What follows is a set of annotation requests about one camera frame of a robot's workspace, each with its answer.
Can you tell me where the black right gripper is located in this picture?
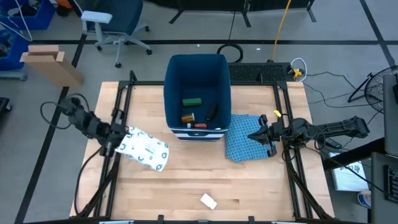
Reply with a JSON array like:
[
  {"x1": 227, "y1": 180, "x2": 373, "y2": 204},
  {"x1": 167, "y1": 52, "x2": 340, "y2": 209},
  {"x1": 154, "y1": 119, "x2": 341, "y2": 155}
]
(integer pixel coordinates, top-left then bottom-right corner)
[{"x1": 247, "y1": 113, "x2": 293, "y2": 158}]

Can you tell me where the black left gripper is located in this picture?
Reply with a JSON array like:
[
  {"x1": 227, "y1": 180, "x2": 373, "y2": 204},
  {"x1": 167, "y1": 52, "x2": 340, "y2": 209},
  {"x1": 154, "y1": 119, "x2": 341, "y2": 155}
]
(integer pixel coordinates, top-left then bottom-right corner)
[{"x1": 98, "y1": 119, "x2": 131, "y2": 157}]

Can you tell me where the white teal-printed wipes pack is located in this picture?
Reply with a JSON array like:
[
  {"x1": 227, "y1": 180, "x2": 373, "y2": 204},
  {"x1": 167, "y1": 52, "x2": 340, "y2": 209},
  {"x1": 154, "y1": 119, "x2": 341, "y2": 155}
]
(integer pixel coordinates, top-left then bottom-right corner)
[{"x1": 114, "y1": 125, "x2": 170, "y2": 172}]

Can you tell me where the orange pill bottle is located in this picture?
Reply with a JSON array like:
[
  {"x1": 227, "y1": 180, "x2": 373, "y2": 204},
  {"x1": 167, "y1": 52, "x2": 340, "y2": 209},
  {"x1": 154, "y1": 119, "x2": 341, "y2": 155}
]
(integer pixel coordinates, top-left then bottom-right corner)
[{"x1": 180, "y1": 112, "x2": 196, "y2": 124}]

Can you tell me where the small white block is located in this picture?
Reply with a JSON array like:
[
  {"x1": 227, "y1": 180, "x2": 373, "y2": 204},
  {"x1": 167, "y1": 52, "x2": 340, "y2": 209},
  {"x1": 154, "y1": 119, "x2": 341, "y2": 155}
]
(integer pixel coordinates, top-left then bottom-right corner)
[{"x1": 200, "y1": 193, "x2": 218, "y2": 210}]

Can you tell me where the navy white striped fabric basket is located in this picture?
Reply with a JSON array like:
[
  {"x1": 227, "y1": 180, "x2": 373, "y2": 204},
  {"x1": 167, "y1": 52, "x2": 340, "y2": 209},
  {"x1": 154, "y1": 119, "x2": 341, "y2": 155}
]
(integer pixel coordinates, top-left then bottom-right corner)
[{"x1": 164, "y1": 54, "x2": 233, "y2": 142}]

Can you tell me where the blue plastic bin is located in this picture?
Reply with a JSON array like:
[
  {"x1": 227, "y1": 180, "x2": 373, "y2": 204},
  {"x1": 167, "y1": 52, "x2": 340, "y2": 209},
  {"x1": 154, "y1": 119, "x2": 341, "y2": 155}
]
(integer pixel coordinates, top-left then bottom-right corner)
[
  {"x1": 0, "y1": 0, "x2": 57, "y2": 31},
  {"x1": 0, "y1": 29, "x2": 29, "y2": 71}
]

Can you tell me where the teal patterned cloth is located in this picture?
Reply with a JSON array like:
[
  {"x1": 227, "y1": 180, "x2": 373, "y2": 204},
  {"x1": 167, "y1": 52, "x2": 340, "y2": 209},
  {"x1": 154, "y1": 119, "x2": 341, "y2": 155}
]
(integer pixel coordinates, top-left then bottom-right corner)
[{"x1": 224, "y1": 113, "x2": 277, "y2": 163}]

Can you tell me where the black oblong item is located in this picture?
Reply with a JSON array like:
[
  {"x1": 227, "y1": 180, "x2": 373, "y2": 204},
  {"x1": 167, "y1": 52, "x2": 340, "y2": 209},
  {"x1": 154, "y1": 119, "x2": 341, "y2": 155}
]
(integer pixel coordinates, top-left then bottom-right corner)
[{"x1": 205, "y1": 103, "x2": 219, "y2": 122}]

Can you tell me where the black floor mat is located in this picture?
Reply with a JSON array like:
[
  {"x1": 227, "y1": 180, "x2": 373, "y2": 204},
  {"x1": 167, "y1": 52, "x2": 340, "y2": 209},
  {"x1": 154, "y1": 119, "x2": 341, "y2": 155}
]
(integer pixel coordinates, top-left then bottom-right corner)
[{"x1": 228, "y1": 62, "x2": 295, "y2": 83}]

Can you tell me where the white printed sheet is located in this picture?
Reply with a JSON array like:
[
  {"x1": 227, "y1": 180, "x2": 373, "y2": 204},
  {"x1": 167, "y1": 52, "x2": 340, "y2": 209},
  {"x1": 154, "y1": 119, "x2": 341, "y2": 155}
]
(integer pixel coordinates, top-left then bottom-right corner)
[{"x1": 329, "y1": 152, "x2": 370, "y2": 192}]

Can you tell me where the black side desk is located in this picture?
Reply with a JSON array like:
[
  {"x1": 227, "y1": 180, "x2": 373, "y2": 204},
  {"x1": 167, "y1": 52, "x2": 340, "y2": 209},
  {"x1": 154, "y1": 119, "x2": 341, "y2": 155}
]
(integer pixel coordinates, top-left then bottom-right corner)
[{"x1": 322, "y1": 136, "x2": 398, "y2": 224}]

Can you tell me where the brown cardboard box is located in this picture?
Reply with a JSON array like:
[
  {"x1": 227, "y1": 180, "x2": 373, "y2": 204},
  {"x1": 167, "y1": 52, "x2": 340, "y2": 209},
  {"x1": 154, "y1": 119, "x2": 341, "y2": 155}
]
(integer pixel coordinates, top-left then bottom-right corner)
[{"x1": 19, "y1": 44, "x2": 85, "y2": 88}]

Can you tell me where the navy office chair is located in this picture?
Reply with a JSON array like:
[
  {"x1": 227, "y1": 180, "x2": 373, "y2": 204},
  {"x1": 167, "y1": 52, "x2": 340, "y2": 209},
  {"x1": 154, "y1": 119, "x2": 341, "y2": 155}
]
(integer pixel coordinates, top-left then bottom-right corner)
[{"x1": 81, "y1": 0, "x2": 154, "y2": 69}]

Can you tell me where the tape roll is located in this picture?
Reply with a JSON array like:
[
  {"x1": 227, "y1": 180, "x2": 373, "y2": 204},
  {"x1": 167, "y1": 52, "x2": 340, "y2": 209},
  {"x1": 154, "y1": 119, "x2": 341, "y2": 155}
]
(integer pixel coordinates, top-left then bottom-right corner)
[{"x1": 357, "y1": 190, "x2": 373, "y2": 210}]

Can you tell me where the black standing fan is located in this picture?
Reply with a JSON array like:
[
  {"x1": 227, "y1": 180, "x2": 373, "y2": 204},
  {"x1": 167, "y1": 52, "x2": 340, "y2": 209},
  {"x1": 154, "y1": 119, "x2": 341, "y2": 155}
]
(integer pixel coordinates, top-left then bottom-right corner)
[{"x1": 347, "y1": 65, "x2": 398, "y2": 114}]

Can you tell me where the grey monitor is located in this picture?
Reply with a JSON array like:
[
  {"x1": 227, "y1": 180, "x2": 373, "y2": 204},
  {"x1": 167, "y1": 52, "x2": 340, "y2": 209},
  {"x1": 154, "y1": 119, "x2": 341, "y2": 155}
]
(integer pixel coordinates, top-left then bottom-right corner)
[{"x1": 382, "y1": 73, "x2": 398, "y2": 157}]

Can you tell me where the black keyboard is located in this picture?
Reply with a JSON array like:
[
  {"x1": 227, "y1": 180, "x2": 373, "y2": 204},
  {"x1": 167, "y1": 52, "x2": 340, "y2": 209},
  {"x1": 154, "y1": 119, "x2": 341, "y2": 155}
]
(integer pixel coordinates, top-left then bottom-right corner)
[{"x1": 382, "y1": 164, "x2": 398, "y2": 205}]

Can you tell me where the black partition panel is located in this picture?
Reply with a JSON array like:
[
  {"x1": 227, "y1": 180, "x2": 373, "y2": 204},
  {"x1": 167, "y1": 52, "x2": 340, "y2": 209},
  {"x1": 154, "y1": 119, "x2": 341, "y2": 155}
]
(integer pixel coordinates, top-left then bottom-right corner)
[{"x1": 146, "y1": 0, "x2": 317, "y2": 28}]

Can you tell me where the black metal table frame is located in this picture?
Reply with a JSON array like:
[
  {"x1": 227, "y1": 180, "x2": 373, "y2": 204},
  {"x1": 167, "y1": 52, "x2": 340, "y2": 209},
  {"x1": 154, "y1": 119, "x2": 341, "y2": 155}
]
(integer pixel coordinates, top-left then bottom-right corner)
[{"x1": 73, "y1": 70, "x2": 335, "y2": 223}]

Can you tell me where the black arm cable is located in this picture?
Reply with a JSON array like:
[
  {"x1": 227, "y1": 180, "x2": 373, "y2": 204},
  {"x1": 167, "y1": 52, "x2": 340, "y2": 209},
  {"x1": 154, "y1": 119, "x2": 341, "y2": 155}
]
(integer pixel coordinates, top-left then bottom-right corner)
[{"x1": 73, "y1": 146, "x2": 107, "y2": 216}]

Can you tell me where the black floor cable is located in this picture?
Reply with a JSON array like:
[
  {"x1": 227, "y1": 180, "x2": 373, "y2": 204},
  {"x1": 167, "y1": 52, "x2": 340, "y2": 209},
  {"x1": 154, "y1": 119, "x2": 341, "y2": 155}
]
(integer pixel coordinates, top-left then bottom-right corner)
[{"x1": 302, "y1": 71, "x2": 374, "y2": 110}]

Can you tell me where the white cable loop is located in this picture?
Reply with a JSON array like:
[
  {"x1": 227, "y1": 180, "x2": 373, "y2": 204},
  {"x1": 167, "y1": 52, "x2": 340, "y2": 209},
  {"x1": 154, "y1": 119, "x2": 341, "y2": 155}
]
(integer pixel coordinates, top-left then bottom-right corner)
[{"x1": 290, "y1": 57, "x2": 308, "y2": 83}]

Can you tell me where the coiled black cable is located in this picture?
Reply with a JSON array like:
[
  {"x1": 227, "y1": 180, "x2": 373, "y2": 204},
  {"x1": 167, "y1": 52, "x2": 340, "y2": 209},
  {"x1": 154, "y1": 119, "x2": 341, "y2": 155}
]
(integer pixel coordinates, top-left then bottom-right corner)
[{"x1": 216, "y1": 43, "x2": 244, "y2": 63}]

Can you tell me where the yellow hanging cable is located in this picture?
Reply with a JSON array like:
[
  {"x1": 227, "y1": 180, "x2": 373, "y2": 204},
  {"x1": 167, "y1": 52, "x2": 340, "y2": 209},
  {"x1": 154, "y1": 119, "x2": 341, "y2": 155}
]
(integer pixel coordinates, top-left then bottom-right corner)
[{"x1": 270, "y1": 0, "x2": 293, "y2": 62}]

